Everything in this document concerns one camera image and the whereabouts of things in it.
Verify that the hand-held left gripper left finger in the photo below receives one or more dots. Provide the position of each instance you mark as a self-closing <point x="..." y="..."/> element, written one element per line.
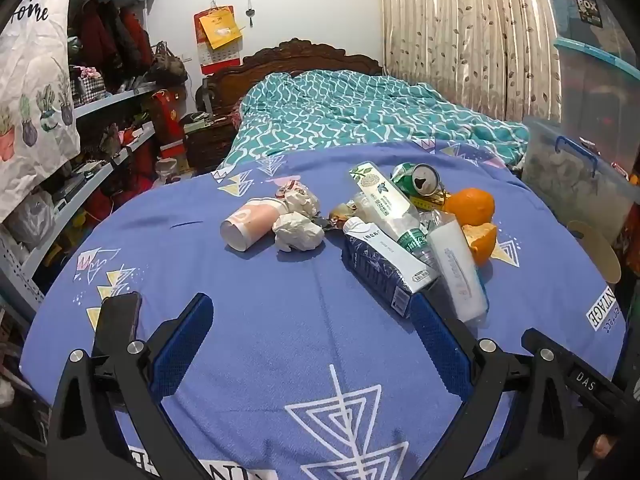
<point x="180" y="350"/>

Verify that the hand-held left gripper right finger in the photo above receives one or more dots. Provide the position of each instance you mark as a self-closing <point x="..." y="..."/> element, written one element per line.
<point x="442" y="350"/>

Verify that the white squeeze tube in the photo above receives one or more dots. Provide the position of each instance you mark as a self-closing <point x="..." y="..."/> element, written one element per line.
<point x="457" y="270"/>

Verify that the blue milk carton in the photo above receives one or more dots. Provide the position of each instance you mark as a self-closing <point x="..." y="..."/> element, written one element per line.
<point x="380" y="265"/>

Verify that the clear plastic bottle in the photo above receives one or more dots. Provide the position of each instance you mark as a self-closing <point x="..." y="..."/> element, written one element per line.
<point x="415" y="242"/>

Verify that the large orange peel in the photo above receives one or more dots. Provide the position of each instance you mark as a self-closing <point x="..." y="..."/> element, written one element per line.
<point x="482" y="245"/>

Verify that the beige waste bin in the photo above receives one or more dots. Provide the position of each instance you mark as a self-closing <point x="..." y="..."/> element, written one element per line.
<point x="597" y="250"/>

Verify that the orange peel with stem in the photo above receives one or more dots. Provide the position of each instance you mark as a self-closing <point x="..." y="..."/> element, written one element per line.
<point x="470" y="205"/>

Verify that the pink paper cup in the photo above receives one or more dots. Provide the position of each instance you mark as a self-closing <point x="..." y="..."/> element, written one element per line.
<point x="250" y="220"/>

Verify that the yellow cardboard box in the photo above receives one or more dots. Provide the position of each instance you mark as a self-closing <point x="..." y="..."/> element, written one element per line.
<point x="434" y="202"/>

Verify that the white paper ball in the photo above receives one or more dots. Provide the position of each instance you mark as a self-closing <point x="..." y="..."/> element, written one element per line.
<point x="297" y="232"/>

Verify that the green and white carton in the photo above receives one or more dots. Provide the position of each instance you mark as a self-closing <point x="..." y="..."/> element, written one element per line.
<point x="380" y="195"/>

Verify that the shiny gold snack wrapper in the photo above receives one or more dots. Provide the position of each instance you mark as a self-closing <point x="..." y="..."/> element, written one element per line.
<point x="345" y="211"/>

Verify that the crushed green can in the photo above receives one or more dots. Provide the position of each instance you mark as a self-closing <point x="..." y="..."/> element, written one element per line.
<point x="422" y="180"/>

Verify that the printed paper wrapper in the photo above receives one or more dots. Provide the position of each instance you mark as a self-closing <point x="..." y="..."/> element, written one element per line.
<point x="300" y="202"/>

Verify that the person's right hand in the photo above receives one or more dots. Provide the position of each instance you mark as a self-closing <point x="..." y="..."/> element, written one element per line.
<point x="603" y="447"/>

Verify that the blue patterned bedsheet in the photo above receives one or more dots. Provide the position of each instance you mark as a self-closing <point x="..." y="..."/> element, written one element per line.
<point x="280" y="340"/>

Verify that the grey metal shelf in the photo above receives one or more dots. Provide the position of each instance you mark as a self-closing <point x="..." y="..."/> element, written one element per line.
<point x="95" y="180"/>

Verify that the white plastic bag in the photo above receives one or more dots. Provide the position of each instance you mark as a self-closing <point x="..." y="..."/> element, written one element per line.
<point x="30" y="217"/>

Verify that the dark wooden nightstand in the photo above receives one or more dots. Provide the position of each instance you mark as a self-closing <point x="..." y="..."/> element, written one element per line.
<point x="210" y="142"/>

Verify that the teal patterned quilt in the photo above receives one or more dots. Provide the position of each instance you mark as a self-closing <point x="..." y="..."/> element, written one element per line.
<point x="350" y="115"/>

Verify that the brown handbag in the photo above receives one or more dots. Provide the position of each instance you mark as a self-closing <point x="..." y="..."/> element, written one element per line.
<point x="167" y="65"/>

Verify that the white cactus-print cloth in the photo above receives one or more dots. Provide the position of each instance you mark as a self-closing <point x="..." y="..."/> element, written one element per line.
<point x="30" y="85"/>

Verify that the beige leaf-print curtain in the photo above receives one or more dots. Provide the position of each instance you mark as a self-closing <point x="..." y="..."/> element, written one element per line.
<point x="450" y="35"/>

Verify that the dark red jackets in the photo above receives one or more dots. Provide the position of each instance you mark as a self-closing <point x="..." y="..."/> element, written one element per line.
<point x="112" y="40"/>

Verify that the carved wooden headboard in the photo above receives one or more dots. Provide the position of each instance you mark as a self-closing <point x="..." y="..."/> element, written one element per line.
<point x="300" y="55"/>

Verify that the yellow envelope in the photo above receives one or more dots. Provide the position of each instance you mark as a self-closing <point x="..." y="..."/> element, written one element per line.
<point x="220" y="30"/>

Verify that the hanging key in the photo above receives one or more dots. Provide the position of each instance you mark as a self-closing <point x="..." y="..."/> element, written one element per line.
<point x="250" y="12"/>

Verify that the teal-lid box with black label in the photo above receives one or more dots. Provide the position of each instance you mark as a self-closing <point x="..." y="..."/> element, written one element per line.
<point x="575" y="10"/>

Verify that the red wall calendar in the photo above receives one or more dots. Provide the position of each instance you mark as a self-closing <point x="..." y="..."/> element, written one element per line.
<point x="217" y="60"/>

